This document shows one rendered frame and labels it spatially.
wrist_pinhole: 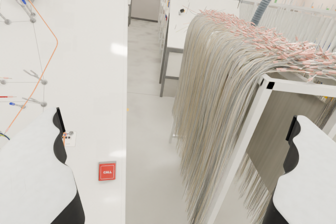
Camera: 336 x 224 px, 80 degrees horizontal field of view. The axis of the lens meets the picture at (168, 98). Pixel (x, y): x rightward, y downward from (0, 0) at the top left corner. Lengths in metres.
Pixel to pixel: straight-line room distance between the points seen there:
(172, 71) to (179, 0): 1.16
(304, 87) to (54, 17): 0.86
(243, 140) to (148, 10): 10.88
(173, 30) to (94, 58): 2.67
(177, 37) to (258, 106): 2.69
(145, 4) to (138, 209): 10.39
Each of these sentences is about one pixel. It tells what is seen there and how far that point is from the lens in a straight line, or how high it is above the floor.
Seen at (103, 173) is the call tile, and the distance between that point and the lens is 0.70.
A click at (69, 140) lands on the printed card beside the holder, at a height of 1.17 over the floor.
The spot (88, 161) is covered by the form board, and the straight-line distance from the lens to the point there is 0.73.
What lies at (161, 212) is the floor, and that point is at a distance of 1.95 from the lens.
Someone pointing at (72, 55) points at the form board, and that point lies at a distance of 0.78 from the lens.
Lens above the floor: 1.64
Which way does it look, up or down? 28 degrees down
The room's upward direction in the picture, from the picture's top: 10 degrees clockwise
